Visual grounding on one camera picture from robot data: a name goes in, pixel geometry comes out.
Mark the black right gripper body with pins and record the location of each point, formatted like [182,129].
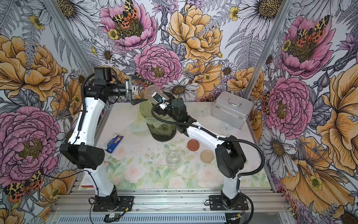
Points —
[168,110]

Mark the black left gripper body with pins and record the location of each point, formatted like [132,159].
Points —
[118,89]

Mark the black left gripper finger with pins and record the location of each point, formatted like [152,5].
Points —
[137,101]
[135,80]

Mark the glass jar orange lid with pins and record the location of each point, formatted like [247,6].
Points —
[173,160]

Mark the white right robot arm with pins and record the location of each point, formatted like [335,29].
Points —
[229,155]

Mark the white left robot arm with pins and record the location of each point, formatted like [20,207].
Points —
[80,149]

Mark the green plastic bin liner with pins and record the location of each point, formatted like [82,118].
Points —
[144,112]

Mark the black mesh waste bin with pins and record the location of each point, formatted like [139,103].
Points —
[162,133]

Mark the blue snack packet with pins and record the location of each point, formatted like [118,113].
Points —
[113,143]

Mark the silver metal case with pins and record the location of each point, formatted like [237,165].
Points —
[232,109]

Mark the pink red packet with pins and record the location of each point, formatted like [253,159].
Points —
[86,183]

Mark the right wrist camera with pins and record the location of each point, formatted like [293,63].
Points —
[163,102]

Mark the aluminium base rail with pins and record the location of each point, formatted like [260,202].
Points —
[177,206]

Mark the aluminium frame post left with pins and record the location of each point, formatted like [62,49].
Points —
[66,32]

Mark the aluminium frame post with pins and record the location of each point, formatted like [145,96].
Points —
[66,32]
[279,23]

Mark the aluminium frame post right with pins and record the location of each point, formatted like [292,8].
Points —
[279,23]

